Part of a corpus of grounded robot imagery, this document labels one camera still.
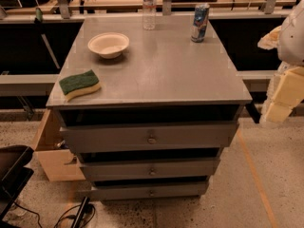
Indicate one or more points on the white paper bowl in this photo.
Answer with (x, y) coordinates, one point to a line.
(108, 45)

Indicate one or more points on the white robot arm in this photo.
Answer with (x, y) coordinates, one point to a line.
(290, 47)

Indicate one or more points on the green yellow sponge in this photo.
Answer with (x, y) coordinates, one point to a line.
(78, 85)

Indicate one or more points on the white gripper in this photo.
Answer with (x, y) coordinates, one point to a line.
(292, 40)

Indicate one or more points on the grey drawer cabinet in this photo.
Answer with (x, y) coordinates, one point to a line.
(162, 78)

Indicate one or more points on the middle grey drawer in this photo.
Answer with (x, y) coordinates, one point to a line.
(140, 170)

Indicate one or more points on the clear plastic water bottle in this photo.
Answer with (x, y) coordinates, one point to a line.
(149, 8)

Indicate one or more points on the grey drawer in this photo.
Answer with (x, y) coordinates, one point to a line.
(150, 191)
(98, 138)
(140, 170)

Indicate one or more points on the blue silver redbull can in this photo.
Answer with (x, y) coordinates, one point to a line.
(200, 21)

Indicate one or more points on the black floor bar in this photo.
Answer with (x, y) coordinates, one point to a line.
(80, 213)

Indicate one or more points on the top grey drawer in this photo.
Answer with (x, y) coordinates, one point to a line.
(98, 138)

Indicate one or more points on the bottom grey drawer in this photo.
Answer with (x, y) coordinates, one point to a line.
(150, 191)

